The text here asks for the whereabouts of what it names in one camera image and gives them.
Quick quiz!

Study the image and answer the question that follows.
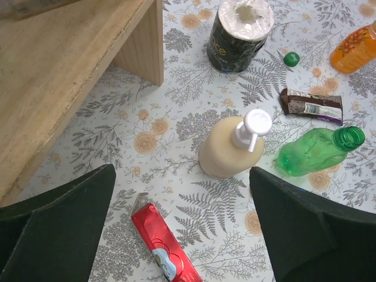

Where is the orange juice bottle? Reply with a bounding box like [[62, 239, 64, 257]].
[[330, 21, 375, 74]]

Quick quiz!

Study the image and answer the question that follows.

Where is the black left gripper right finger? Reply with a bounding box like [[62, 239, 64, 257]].
[[249, 167, 375, 281]]

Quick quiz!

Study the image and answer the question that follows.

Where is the green plastic bottle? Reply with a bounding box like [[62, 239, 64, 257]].
[[276, 126, 365, 177]]

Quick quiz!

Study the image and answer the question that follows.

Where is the brown chocolate bar wrapper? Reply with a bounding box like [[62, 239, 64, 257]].
[[280, 88, 343, 126]]

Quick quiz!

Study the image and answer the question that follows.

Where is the cream pump soap bottle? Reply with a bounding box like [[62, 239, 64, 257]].
[[199, 109, 273, 179]]

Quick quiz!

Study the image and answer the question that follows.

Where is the floral table mat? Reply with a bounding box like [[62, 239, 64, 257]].
[[17, 0, 376, 282]]

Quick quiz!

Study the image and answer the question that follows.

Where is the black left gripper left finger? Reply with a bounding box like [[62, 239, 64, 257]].
[[1, 164, 116, 281]]

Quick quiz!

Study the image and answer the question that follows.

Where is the wooden shelf unit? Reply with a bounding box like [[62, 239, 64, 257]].
[[1, 1, 163, 206]]

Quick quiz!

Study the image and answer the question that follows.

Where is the green bottle cap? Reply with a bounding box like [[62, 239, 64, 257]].
[[284, 52, 300, 67]]

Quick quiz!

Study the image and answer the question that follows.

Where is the red toothpaste box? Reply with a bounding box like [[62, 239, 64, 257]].
[[130, 192, 203, 282]]

